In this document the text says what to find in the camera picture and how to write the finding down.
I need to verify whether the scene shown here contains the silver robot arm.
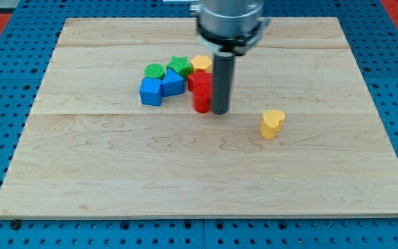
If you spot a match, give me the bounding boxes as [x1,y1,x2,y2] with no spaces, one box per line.
[189,0,271,115]

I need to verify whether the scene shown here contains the blue triangle block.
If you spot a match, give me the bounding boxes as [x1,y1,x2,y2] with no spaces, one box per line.
[162,69,184,97]

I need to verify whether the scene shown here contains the blue cube block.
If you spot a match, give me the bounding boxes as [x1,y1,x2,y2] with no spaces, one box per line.
[139,77,162,106]

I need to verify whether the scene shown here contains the green cylinder block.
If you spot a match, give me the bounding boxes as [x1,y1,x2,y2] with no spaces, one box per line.
[144,64,165,79]

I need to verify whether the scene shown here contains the green star block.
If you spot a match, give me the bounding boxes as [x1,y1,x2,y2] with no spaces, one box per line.
[166,56,191,80]

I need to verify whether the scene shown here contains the red cylinder block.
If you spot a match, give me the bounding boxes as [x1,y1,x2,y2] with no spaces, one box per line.
[193,84,211,113]

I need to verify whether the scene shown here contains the yellow heart block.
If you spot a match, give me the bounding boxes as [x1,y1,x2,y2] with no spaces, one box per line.
[260,109,286,139]

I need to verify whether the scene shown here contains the wooden board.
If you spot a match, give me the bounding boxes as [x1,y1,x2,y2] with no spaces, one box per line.
[0,17,398,220]

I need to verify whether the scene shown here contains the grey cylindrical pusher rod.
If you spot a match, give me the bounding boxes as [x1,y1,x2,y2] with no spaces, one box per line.
[211,53,235,115]

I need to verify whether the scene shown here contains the yellow hexagon block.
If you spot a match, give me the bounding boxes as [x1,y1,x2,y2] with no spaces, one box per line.
[191,55,212,73]

